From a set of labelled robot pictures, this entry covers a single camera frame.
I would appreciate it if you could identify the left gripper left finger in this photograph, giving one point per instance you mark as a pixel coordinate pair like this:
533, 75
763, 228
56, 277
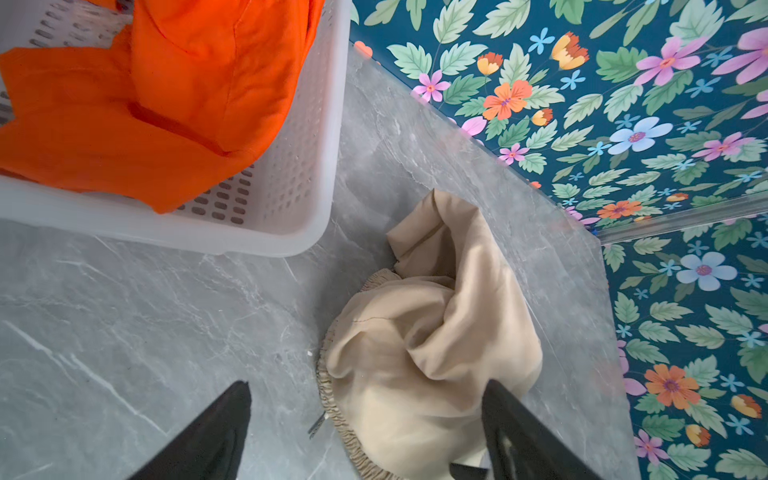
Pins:
211, 446

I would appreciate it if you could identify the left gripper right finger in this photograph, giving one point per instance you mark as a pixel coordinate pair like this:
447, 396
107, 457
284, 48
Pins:
520, 446

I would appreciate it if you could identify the beige drawstring shorts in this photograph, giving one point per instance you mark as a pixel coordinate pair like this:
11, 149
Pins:
403, 368

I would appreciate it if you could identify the orange shorts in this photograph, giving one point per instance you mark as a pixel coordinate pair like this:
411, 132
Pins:
188, 95

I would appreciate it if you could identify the white perforated plastic basket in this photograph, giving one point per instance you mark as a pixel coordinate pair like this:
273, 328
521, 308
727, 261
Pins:
278, 207

